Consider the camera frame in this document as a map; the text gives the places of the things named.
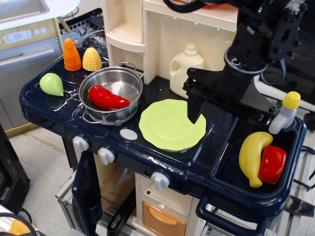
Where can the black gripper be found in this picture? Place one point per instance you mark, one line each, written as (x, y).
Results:
(231, 90)

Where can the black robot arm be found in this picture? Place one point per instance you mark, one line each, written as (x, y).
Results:
(267, 32)

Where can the light green plate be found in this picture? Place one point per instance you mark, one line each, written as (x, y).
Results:
(165, 125)

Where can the green toy pear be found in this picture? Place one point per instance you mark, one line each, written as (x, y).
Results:
(52, 84)

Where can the cream toy detergent bottle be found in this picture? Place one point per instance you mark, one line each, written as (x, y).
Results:
(179, 65)

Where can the dark blue toy kitchen counter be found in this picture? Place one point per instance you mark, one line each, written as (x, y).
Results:
(208, 171)

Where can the yellow toy banana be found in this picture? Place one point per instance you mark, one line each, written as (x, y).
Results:
(250, 156)

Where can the grey oval button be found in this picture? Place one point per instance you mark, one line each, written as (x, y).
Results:
(128, 134)

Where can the cream toy kitchen shelf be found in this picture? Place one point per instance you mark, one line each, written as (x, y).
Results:
(149, 34)

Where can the stainless steel pot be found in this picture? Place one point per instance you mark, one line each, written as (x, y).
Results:
(121, 80)

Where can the grey right stove knob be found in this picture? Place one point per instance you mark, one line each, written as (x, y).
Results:
(160, 180)

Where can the grey stove knob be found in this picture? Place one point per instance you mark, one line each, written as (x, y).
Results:
(106, 156)
(160, 180)
(80, 144)

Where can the grey yellow toy faucet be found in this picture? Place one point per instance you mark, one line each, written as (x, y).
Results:
(286, 114)

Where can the red toy pepper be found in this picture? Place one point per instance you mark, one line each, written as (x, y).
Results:
(104, 98)

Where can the grey middle stove knob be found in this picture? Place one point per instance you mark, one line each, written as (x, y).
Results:
(106, 156)

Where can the yellow toy corn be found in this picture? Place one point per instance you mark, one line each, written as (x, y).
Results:
(91, 60)

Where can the grey left stove knob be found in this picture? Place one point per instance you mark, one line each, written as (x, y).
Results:
(80, 144)

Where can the orange toy drawer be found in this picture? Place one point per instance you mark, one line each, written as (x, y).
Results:
(162, 223)

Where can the orange toy carrot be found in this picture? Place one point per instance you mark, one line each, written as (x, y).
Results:
(72, 61)

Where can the dark blue oven door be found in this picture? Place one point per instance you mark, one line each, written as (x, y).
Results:
(86, 193)

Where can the wooden toy dishwasher cabinet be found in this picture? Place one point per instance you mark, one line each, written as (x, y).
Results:
(30, 39)

